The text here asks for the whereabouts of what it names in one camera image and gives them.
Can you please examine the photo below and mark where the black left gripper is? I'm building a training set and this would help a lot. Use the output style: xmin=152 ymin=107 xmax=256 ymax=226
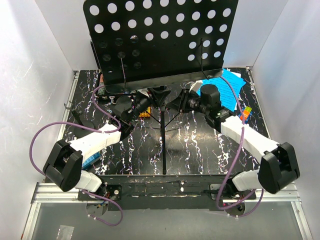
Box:
xmin=128 ymin=87 xmax=172 ymax=123

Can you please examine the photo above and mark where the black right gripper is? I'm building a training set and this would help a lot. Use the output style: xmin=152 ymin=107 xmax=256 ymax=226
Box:
xmin=165 ymin=88 xmax=208 ymax=116

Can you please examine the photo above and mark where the blue sheet music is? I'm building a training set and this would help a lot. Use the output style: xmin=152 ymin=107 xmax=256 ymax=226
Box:
xmin=202 ymin=68 xmax=246 ymax=111

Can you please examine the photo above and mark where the black music stand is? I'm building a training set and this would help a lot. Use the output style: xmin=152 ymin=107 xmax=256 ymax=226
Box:
xmin=83 ymin=0 xmax=240 ymax=175

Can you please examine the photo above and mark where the black microphone stand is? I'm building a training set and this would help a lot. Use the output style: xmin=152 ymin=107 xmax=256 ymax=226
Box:
xmin=71 ymin=109 xmax=96 ymax=130

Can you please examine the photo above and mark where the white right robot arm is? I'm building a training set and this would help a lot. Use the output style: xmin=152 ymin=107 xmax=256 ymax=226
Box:
xmin=167 ymin=84 xmax=301 ymax=199

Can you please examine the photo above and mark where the yellow blue block toy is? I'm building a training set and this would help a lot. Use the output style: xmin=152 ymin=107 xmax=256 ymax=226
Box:
xmin=139 ymin=106 xmax=151 ymax=118

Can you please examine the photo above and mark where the black poker chip case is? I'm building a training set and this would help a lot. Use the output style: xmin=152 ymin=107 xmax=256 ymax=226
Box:
xmin=90 ymin=40 xmax=135 ymax=102

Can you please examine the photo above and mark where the white sheet music page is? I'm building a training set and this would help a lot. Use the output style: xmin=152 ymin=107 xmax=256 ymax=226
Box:
xmin=225 ymin=69 xmax=242 ymax=78

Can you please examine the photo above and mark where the orange green blue block toy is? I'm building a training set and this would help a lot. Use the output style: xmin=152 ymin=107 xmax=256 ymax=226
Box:
xmin=238 ymin=106 xmax=253 ymax=124

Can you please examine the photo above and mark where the blue grey block stack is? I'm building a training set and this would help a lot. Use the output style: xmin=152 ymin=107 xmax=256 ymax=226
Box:
xmin=82 ymin=152 xmax=101 ymax=170

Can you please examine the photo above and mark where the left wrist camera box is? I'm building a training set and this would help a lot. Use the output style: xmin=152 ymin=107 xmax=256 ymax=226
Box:
xmin=138 ymin=88 xmax=151 ymax=98

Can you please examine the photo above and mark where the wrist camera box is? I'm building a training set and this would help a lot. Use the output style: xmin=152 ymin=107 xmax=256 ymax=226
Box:
xmin=138 ymin=88 xmax=151 ymax=98
xmin=190 ymin=80 xmax=203 ymax=92

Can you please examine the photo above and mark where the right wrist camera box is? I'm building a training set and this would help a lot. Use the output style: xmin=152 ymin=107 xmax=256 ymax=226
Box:
xmin=190 ymin=80 xmax=203 ymax=92

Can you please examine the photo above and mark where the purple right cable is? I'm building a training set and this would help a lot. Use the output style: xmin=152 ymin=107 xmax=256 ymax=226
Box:
xmin=216 ymin=76 xmax=265 ymax=218

